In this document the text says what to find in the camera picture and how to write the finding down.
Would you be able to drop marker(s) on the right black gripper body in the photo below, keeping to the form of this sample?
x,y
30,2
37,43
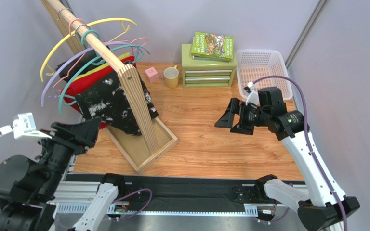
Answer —
x,y
238,116

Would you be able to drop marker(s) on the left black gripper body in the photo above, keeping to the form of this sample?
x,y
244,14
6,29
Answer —
x,y
59,150

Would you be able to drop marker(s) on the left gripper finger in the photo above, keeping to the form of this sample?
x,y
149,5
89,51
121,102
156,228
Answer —
x,y
62,131
86,133

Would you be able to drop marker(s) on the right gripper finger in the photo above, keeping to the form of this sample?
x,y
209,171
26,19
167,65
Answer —
x,y
242,129
227,119

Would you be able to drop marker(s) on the black white patterned trousers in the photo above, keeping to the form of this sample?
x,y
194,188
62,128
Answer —
x,y
114,102

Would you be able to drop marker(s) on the red trousers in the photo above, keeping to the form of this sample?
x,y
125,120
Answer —
x,y
85,84

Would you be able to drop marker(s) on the lavender plastic hanger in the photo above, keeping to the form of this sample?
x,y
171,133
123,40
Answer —
x,y
56,73

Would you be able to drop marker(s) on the teal plastic hanger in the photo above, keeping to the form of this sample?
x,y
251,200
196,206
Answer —
x,y
96,61

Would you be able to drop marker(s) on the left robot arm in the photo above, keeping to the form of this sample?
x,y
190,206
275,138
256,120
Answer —
x,y
27,186

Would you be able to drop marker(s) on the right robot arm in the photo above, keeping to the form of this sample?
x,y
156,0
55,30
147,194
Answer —
x,y
324,205

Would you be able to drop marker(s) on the yellow-green trousers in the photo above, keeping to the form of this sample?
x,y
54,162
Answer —
x,y
125,57

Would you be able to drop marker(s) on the yellow plastic hanger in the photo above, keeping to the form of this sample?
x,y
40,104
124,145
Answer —
x,y
66,37

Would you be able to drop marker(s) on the white plastic basket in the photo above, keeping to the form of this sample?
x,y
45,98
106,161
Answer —
x,y
253,64

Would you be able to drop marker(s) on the green drawer box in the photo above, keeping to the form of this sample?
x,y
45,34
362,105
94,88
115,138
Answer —
x,y
204,73

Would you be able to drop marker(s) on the wooden clothes rack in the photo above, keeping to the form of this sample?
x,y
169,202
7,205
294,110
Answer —
x,y
155,139

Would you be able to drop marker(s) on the yellow mug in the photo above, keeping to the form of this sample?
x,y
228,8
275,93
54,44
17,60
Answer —
x,y
171,76

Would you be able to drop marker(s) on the pink cube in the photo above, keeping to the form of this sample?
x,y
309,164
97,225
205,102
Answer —
x,y
152,75

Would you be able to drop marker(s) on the green treehouse book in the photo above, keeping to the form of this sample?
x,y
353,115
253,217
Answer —
x,y
213,46

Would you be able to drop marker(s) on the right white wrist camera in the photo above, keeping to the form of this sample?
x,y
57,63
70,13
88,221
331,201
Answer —
x,y
252,95

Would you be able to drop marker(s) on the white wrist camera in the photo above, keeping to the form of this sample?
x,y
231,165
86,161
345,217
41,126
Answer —
x,y
252,95
24,128

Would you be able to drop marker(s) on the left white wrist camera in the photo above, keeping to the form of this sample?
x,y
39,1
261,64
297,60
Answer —
x,y
24,128

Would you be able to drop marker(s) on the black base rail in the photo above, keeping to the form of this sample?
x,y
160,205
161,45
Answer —
x,y
152,195

